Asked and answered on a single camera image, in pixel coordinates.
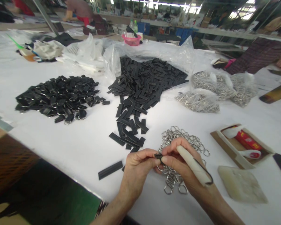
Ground brown bamboo tube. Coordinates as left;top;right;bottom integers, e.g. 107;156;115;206
259;80;281;104

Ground clear bag of metal rings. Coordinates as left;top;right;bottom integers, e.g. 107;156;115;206
175;90;221;114
191;71;228;95
228;72;259;108

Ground pink plastic basket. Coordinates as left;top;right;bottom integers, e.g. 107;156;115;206
121;32;141;47

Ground white waxy block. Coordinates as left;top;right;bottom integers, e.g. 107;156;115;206
217;165;269;204

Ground large clear plastic bag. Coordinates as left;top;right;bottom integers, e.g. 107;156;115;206
102;35;195;83

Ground person's left hand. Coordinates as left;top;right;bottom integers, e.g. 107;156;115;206
121;148;164;188

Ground heap of ringed black loops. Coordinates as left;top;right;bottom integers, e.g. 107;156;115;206
15;75;111;125

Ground heap of white plastic bags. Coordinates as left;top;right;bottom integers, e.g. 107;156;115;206
32;32;108;73

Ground white stick tool with cord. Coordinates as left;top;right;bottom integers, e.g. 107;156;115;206
176;145;214;187

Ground red packet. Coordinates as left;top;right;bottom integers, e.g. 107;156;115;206
234;131;263;151

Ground brown patterned fabric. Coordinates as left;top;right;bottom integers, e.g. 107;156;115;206
0;134;40;202

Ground single black flat strip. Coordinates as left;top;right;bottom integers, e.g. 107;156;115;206
98;160;124;181

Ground shallow cardboard box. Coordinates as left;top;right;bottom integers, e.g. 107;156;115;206
210;123;276;170

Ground pile of black strips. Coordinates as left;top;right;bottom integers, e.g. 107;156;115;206
107;56;190;153

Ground green plastic bottles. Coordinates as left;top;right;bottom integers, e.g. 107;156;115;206
129;19;139;34

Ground orange cup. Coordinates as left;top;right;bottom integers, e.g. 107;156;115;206
20;50;42;63

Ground loose pile of metal rings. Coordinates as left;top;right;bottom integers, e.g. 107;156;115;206
156;126;212;195

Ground person's right hand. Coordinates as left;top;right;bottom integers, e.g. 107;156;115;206
161;137;216;195

